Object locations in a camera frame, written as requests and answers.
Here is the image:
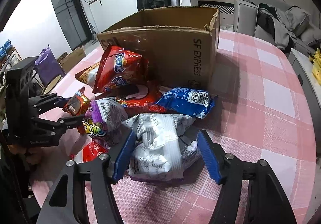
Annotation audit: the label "red white balloon glue bag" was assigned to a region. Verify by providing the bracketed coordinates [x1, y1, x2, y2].
[70, 139, 109, 164]

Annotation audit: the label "orange oreo cookie packet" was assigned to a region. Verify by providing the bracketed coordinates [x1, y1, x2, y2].
[63, 87, 90, 116]

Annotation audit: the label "purple candy bag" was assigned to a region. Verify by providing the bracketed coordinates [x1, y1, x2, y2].
[83, 97, 128, 146]

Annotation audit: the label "silver purple snack bag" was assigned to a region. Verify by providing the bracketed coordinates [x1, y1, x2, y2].
[122, 113, 201, 182]

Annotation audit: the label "round stool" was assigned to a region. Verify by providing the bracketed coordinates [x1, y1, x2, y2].
[42, 74, 63, 95]

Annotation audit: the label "purple bag on floor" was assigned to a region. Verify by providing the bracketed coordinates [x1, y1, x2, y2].
[34, 45, 65, 86]

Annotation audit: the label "cardboard box on floor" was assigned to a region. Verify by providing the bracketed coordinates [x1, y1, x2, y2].
[57, 47, 86, 73]

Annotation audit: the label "shoe rack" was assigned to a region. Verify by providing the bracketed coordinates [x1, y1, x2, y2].
[0, 40, 22, 72]

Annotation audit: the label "noodle snack bag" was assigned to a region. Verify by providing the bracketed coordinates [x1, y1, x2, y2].
[75, 62, 100, 88]

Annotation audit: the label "red chips bag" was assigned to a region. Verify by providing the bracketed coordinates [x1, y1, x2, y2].
[93, 45, 149, 94]

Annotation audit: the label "blue snack packet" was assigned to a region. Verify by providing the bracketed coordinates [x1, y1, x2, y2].
[156, 88, 218, 119]

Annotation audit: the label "white kitchen cabinet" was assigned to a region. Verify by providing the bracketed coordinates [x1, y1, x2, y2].
[89, 0, 137, 33]

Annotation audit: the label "dark glass door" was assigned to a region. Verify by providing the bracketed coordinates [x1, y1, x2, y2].
[51, 0, 92, 50]

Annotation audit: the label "brown cardboard box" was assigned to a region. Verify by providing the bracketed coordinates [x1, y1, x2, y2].
[98, 6, 220, 90]

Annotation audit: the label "yellow plastic bag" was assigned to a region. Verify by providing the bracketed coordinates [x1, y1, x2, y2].
[309, 48, 321, 85]

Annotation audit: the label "grey clothes on sofa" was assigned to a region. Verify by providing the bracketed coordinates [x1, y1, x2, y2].
[257, 3, 310, 53]

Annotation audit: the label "grey sofa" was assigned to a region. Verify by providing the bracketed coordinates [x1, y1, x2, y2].
[233, 0, 320, 57]

